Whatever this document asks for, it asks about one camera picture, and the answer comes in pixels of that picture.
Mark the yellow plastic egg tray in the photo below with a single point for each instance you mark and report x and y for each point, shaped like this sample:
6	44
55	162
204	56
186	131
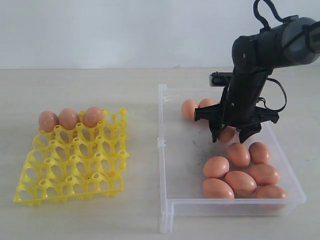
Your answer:
75	163

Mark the brown egg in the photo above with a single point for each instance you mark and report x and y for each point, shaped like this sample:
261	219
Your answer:
69	118
259	153
264	174
188	108
241	183
92	116
272	192
239	155
47	121
217	189
206	102
216	167
227	134

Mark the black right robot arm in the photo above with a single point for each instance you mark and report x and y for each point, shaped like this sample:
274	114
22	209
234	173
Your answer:
254	57

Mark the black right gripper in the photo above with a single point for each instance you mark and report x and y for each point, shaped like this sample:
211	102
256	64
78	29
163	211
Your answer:
247	120

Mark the clear plastic bin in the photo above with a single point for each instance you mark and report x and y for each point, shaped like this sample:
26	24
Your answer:
185	145

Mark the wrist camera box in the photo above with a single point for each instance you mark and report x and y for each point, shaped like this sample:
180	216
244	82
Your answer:
219	79

